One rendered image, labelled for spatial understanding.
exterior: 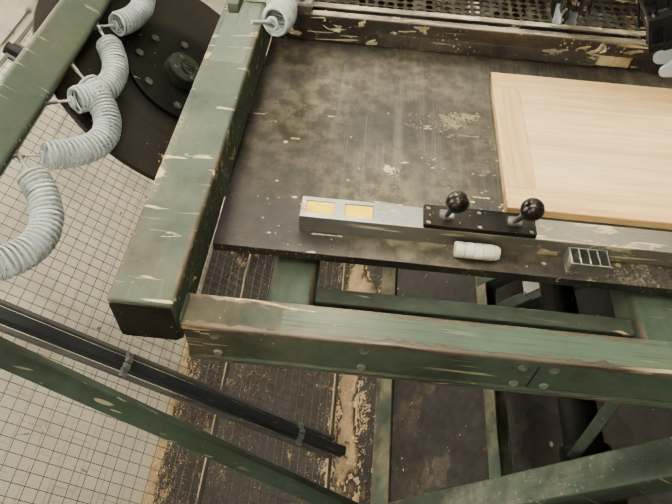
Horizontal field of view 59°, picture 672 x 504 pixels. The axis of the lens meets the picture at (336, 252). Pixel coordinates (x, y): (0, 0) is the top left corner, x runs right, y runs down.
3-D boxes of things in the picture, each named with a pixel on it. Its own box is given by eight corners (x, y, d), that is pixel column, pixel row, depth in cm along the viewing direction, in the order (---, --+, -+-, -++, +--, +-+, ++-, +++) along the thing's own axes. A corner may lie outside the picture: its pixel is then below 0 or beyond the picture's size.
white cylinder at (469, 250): (452, 260, 105) (497, 265, 105) (456, 250, 103) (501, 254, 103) (452, 247, 107) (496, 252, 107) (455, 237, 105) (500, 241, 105)
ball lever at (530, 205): (521, 235, 106) (547, 219, 92) (500, 233, 106) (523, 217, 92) (522, 214, 106) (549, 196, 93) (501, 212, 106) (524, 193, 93)
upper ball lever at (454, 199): (454, 228, 106) (471, 212, 93) (433, 226, 106) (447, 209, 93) (456, 208, 106) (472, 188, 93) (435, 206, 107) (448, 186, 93)
